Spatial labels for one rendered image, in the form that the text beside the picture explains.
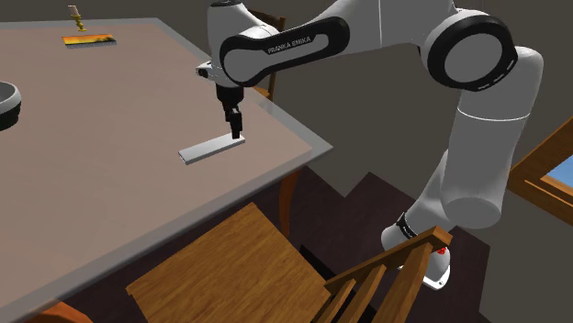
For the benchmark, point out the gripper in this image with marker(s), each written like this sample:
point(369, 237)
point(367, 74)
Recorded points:
point(229, 95)

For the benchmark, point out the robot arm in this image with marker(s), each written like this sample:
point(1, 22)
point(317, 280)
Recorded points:
point(488, 147)

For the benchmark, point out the grey flat slab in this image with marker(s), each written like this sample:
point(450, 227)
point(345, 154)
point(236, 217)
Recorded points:
point(210, 149)

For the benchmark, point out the wooden chair with slatted back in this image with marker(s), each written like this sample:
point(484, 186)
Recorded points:
point(232, 268)

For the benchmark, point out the orange flat book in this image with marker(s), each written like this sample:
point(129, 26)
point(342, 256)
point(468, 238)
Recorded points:
point(88, 40)

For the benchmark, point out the black and grey bowl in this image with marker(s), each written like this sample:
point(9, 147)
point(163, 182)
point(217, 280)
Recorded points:
point(8, 105)

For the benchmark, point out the wooden framed window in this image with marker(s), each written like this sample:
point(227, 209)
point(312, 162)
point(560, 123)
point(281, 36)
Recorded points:
point(539, 170)

